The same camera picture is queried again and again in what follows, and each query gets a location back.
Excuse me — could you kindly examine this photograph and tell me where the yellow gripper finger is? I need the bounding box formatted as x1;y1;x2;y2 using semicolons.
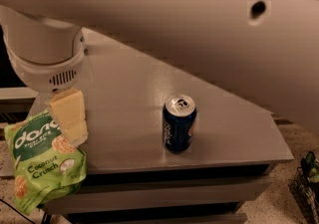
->
46;88;88;146

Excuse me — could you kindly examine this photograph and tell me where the black wire basket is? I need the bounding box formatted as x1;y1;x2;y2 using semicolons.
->
288;151;319;224

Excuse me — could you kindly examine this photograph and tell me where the black floor cable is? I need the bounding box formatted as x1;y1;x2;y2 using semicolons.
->
0;197;37;224

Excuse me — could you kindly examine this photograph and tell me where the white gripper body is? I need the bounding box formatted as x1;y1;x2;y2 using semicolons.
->
0;6;85;92

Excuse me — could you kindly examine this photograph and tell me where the grey table drawer unit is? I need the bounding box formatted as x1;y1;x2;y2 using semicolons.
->
45;165;271;224

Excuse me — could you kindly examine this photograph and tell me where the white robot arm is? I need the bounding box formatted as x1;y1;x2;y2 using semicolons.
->
0;0;319;132

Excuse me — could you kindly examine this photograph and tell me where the blue Pepsi can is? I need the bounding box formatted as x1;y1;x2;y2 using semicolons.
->
162;94;197;152

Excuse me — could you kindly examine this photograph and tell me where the green rice chip bag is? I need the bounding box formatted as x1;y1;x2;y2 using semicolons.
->
4;111;87;215

